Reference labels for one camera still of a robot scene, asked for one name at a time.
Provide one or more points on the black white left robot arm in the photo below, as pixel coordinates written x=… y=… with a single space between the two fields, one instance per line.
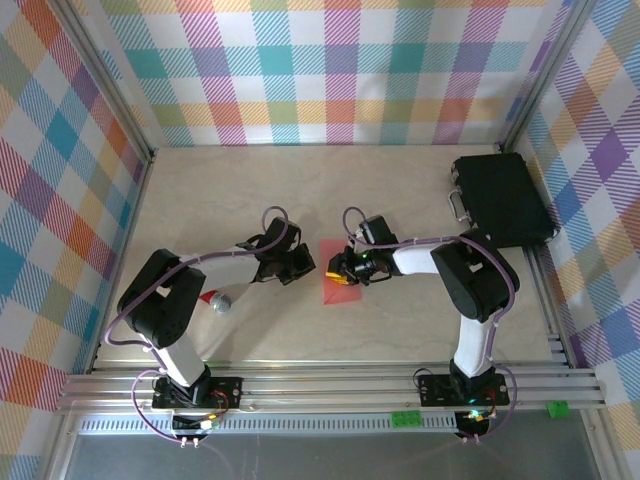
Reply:
x=160 y=300

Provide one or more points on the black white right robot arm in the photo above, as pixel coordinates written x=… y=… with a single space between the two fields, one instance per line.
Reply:
x=475 y=280

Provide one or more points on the grey metal sheet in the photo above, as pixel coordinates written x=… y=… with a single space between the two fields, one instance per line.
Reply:
x=325 y=457

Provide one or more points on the red bottle with silver cap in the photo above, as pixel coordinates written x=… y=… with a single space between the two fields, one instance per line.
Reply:
x=220 y=302

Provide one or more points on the black carrying case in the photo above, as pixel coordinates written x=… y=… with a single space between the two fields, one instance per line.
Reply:
x=505 y=195

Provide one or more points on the long green toy brick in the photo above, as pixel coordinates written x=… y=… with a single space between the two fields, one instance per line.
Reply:
x=406 y=419

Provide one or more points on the small controller circuit board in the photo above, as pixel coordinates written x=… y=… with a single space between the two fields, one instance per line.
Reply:
x=475 y=416
x=210 y=424

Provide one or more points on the short green toy brick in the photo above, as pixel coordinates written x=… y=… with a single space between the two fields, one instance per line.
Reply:
x=558 y=410

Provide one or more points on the aluminium mounting rail beam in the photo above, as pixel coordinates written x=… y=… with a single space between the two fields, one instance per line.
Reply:
x=325 y=387

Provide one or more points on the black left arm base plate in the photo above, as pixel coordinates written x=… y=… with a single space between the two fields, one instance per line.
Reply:
x=230 y=390

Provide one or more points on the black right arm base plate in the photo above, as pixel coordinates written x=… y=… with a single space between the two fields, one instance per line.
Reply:
x=430 y=392

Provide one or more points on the aluminium side rail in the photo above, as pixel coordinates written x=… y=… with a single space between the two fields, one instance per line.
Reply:
x=131 y=225
x=555 y=345

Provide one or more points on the aluminium corner post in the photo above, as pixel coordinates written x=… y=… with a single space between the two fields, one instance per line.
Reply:
x=107 y=75
x=542 y=75

